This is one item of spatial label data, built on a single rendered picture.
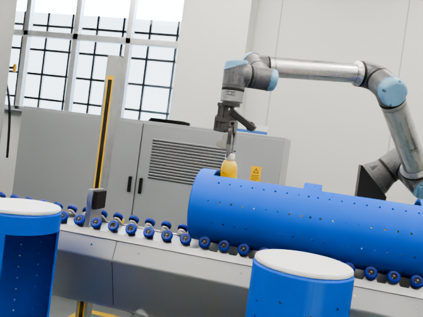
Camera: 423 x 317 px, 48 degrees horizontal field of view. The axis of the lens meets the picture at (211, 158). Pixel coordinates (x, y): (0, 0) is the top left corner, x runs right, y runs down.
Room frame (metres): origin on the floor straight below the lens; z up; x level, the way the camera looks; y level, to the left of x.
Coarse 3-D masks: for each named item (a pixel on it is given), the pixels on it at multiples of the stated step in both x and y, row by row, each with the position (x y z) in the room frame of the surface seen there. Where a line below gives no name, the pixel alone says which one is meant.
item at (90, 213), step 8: (88, 192) 1.97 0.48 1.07; (96, 192) 1.96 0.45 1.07; (104, 192) 2.03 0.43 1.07; (88, 200) 1.96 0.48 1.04; (96, 200) 1.96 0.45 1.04; (104, 200) 2.04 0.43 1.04; (88, 208) 1.96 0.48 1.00; (96, 208) 1.97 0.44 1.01; (88, 216) 1.96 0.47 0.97; (96, 216) 2.02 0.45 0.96; (88, 224) 1.96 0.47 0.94
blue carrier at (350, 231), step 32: (192, 192) 1.78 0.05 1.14; (224, 192) 1.76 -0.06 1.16; (256, 192) 1.74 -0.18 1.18; (288, 192) 1.73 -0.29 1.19; (320, 192) 1.72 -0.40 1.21; (192, 224) 1.78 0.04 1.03; (224, 224) 1.74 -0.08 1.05; (256, 224) 1.71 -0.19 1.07; (288, 224) 1.68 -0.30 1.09; (320, 224) 1.65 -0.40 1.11; (352, 224) 1.63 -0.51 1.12; (384, 224) 1.61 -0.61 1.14; (416, 224) 1.59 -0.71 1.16; (352, 256) 1.65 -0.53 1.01; (384, 256) 1.61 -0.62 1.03; (416, 256) 1.58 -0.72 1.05
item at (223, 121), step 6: (222, 102) 1.87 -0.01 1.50; (228, 102) 1.85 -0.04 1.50; (222, 108) 1.87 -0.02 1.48; (222, 114) 1.87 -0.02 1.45; (228, 114) 1.87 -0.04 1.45; (216, 120) 1.86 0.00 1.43; (222, 120) 1.85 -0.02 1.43; (228, 120) 1.85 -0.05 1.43; (234, 120) 1.85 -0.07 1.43; (216, 126) 1.86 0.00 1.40; (222, 126) 1.86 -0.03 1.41; (228, 126) 1.84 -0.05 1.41; (234, 126) 1.85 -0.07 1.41; (234, 132) 1.86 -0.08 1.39
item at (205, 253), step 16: (64, 224) 1.92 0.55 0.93; (128, 240) 1.84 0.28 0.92; (144, 240) 1.84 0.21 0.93; (208, 256) 1.77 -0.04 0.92; (224, 256) 1.76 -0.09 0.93; (240, 256) 1.75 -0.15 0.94; (368, 288) 1.63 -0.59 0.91; (384, 288) 1.62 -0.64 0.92; (400, 288) 1.62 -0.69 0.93; (416, 288) 1.61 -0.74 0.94
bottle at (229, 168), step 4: (224, 160) 1.88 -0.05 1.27; (228, 160) 1.86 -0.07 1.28; (232, 160) 1.86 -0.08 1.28; (224, 164) 1.86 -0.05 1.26; (228, 164) 1.86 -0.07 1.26; (232, 164) 1.86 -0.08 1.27; (236, 164) 1.87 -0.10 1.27; (224, 168) 1.86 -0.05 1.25; (228, 168) 1.85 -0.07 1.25; (232, 168) 1.86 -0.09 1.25; (236, 168) 1.87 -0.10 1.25; (220, 172) 1.88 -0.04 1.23; (224, 172) 1.86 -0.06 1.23; (228, 172) 1.85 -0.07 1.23; (232, 172) 1.86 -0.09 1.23; (236, 172) 1.87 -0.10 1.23; (224, 176) 1.86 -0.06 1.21; (228, 176) 1.86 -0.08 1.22; (232, 176) 1.86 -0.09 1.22; (236, 176) 1.88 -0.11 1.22
